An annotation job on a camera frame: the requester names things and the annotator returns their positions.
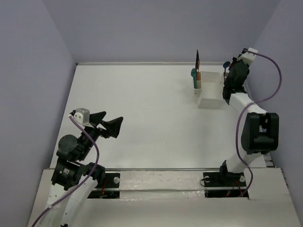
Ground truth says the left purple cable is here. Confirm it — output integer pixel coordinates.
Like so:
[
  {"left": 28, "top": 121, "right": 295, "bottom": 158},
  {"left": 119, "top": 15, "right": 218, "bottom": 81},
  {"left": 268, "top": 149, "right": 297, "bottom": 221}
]
[{"left": 32, "top": 115, "right": 100, "bottom": 227}]

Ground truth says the black handled steel knife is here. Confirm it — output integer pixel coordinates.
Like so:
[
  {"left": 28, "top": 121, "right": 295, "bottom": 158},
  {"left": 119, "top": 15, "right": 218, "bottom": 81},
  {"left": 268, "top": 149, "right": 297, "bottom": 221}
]
[{"left": 195, "top": 50, "right": 199, "bottom": 71}]

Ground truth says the blue plastic spoon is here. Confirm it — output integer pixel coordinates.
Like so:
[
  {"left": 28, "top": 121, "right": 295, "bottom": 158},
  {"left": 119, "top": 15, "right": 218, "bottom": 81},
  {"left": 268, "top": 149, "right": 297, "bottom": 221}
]
[{"left": 223, "top": 61, "right": 231, "bottom": 78}]

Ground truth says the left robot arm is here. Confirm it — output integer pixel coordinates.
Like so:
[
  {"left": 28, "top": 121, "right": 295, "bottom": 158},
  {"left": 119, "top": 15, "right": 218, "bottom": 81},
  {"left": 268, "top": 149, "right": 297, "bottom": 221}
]
[{"left": 32, "top": 108, "right": 123, "bottom": 227}]

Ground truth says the white utensil organizer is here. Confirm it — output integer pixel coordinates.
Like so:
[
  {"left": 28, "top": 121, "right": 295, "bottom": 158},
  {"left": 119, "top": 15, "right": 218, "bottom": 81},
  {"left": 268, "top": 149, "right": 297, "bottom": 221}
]
[{"left": 194, "top": 71, "right": 225, "bottom": 110}]

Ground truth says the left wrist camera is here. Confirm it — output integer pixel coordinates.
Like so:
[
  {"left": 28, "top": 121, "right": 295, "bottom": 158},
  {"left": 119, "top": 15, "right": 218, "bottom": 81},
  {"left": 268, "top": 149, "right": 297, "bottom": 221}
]
[{"left": 69, "top": 108, "right": 90, "bottom": 125}]

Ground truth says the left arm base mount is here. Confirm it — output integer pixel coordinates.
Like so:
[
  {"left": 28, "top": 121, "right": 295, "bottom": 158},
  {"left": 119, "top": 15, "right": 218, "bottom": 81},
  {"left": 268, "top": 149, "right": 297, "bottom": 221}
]
[{"left": 88, "top": 171, "right": 120, "bottom": 199}]

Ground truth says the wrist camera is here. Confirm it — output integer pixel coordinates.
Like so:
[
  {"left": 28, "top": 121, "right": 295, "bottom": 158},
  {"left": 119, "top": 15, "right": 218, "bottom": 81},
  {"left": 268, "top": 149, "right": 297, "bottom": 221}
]
[
  {"left": 237, "top": 48, "right": 258, "bottom": 66},
  {"left": 69, "top": 108, "right": 90, "bottom": 125}
]

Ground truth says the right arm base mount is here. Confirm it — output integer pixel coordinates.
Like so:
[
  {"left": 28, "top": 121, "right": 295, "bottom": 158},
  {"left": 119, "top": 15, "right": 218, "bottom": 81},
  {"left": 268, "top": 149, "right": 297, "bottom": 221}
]
[{"left": 199, "top": 172, "right": 249, "bottom": 198}]

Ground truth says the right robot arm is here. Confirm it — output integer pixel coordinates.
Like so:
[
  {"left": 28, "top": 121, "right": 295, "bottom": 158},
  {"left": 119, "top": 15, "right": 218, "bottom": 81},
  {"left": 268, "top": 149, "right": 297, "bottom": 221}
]
[{"left": 218, "top": 52, "right": 279, "bottom": 185}]

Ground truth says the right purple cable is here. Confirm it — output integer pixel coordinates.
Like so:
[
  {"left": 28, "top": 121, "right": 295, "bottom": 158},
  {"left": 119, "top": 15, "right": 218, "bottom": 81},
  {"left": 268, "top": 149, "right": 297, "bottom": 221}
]
[{"left": 236, "top": 49, "right": 282, "bottom": 197}]

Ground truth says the orange plastic knife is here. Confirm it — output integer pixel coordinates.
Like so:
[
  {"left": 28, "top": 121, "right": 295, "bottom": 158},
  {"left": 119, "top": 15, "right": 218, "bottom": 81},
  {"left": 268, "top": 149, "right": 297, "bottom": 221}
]
[{"left": 196, "top": 58, "right": 201, "bottom": 80}]

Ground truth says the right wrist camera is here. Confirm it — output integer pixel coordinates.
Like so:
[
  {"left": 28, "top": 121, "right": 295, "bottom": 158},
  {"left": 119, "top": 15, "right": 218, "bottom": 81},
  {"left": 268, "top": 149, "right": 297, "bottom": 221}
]
[{"left": 237, "top": 48, "right": 258, "bottom": 66}]

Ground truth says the purple cable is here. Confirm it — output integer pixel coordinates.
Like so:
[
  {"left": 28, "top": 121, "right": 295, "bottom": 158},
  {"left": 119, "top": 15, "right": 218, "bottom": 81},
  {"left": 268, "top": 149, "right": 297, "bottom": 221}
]
[
  {"left": 236, "top": 49, "right": 282, "bottom": 197},
  {"left": 32, "top": 115, "right": 100, "bottom": 227}
]

